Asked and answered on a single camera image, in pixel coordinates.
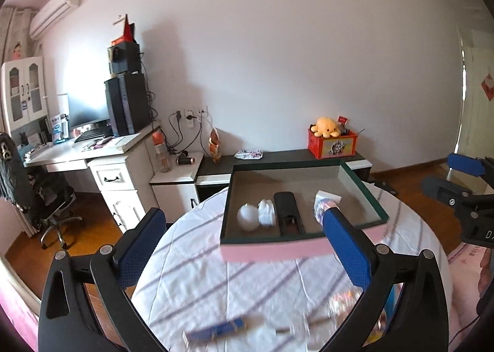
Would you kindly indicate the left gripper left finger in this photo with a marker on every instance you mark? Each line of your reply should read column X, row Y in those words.
column 67, row 321

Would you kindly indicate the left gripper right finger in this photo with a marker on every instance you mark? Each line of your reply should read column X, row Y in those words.
column 420, row 321

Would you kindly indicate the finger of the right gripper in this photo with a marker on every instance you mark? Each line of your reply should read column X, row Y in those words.
column 444, row 191
column 468, row 165

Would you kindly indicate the black remote control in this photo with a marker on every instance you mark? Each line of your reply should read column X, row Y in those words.
column 289, row 218

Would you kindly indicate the blue rectangular box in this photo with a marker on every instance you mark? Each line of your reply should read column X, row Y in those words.
column 212, row 332

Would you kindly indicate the white round figurine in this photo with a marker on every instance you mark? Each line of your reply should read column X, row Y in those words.
column 248, row 217

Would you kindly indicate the clear glass jar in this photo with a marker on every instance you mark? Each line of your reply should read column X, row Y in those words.
column 340, row 305

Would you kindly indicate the person right hand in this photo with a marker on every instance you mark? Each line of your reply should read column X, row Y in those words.
column 485, row 274

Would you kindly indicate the red door ornament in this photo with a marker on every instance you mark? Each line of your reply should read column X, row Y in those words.
column 488, row 87

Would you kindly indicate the red toy crate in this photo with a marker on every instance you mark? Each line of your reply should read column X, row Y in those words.
column 342, row 146

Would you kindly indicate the black office chair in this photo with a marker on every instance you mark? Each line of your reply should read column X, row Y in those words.
column 43, row 198

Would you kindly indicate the striped white tablecloth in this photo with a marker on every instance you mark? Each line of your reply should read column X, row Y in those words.
column 186, row 285

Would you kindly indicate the yellow octopus plush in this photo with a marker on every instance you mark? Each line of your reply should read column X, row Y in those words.
column 325, row 128

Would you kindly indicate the white desk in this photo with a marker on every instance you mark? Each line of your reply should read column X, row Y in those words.
column 122, row 170

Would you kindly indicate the white nightstand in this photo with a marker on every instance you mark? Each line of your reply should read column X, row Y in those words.
column 175, row 190

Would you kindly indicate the pink open storage box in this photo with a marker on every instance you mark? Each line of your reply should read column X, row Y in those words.
column 251, row 185

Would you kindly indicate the black keyboard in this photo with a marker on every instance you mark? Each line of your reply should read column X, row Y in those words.
column 95, row 133

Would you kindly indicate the orange cap water bottle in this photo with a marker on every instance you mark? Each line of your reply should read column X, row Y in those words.
column 159, row 142

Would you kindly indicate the crumpled wrapper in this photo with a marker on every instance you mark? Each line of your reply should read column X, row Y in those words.
column 248, row 155

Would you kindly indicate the low black white cabinet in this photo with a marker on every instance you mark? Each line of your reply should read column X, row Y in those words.
column 214, row 177

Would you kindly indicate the computer monitor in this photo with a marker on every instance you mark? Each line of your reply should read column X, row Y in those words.
column 87, row 108

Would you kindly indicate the snack bag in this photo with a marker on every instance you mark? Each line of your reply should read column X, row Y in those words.
column 214, row 145

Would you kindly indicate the black computer tower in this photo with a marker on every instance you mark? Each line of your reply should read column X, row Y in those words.
column 127, row 104

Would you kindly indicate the white glass door cabinet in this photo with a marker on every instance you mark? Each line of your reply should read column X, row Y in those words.
column 23, row 92

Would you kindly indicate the black speaker box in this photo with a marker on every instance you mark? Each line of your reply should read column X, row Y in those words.
column 124, row 57

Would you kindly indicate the doll figure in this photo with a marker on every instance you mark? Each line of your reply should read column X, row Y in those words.
column 17, row 52

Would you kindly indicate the white air conditioner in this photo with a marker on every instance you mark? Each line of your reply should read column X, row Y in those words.
column 52, row 12

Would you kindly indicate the small black camera lens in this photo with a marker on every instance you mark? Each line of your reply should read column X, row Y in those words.
column 185, row 160

